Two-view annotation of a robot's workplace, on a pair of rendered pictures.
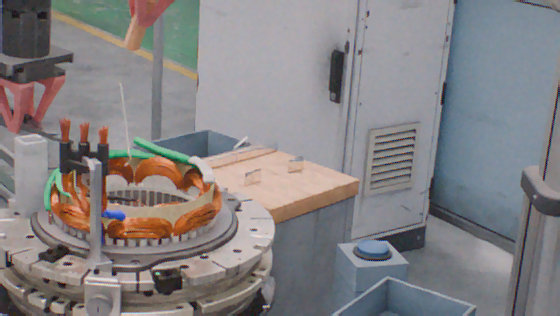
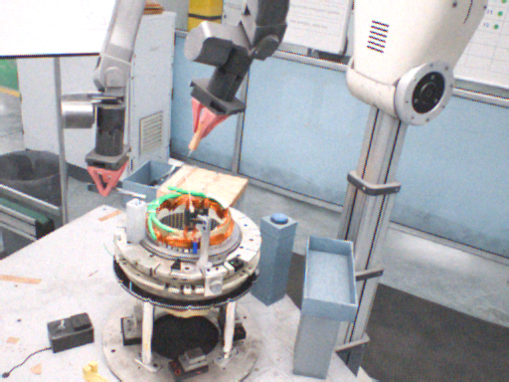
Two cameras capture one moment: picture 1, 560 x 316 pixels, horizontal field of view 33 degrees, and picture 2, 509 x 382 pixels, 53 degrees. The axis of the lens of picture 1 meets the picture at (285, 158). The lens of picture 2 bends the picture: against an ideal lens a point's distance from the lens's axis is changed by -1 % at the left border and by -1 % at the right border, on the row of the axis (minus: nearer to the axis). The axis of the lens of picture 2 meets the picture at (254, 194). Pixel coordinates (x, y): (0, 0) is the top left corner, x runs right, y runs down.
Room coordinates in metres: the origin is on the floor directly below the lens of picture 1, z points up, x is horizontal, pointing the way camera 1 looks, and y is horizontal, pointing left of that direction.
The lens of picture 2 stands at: (0.10, 0.51, 1.69)
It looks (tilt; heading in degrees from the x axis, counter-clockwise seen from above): 26 degrees down; 332
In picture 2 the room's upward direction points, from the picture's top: 7 degrees clockwise
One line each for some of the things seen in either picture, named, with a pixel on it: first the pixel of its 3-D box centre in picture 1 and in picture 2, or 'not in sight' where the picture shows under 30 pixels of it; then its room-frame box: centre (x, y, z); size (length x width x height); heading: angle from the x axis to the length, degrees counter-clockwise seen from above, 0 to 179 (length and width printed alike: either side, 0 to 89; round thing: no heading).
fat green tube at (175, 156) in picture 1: (177, 158); (197, 195); (1.07, 0.13, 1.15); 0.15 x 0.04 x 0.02; 40
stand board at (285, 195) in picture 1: (264, 181); (204, 188); (1.29, 0.03, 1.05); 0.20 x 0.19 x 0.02; 49
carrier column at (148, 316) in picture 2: not in sight; (148, 327); (0.94, 0.27, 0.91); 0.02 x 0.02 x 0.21
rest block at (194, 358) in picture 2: not in sight; (193, 358); (0.90, 0.18, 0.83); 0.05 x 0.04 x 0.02; 94
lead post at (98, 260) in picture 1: (99, 215); (206, 242); (0.88, 0.18, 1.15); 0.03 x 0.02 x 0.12; 32
